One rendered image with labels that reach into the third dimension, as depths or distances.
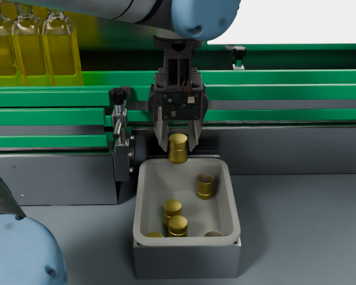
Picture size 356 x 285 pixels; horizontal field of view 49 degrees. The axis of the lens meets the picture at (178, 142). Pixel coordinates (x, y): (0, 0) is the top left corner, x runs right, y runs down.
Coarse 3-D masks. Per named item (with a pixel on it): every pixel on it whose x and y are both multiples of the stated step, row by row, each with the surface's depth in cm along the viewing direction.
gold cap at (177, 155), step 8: (176, 136) 69; (184, 136) 69; (168, 144) 69; (176, 144) 68; (184, 144) 68; (168, 152) 70; (176, 152) 69; (184, 152) 69; (176, 160) 70; (184, 160) 70
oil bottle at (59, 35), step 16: (64, 16) 75; (48, 32) 74; (64, 32) 74; (48, 48) 75; (64, 48) 75; (48, 64) 77; (64, 64) 77; (80, 64) 82; (64, 80) 79; (80, 80) 82
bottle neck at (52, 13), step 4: (48, 8) 73; (52, 8) 73; (48, 12) 74; (52, 12) 73; (56, 12) 73; (60, 12) 74; (48, 16) 74; (52, 16) 74; (56, 16) 74; (60, 16) 74
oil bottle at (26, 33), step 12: (12, 24) 74; (24, 24) 73; (36, 24) 74; (12, 36) 74; (24, 36) 74; (36, 36) 74; (24, 48) 75; (36, 48) 75; (24, 60) 77; (36, 60) 77; (24, 72) 78; (36, 72) 78; (48, 72) 79; (24, 84) 80; (36, 84) 80; (48, 84) 80
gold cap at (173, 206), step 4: (168, 200) 73; (172, 200) 73; (176, 200) 73; (164, 204) 72; (168, 204) 72; (172, 204) 72; (176, 204) 72; (180, 204) 72; (164, 208) 71; (168, 208) 71; (172, 208) 71; (176, 208) 71; (180, 208) 71; (164, 212) 71; (168, 212) 71; (172, 212) 70; (176, 212) 71; (180, 212) 71; (164, 216) 72; (168, 216) 71; (172, 216) 71; (164, 220) 73; (168, 220) 72; (164, 224) 73
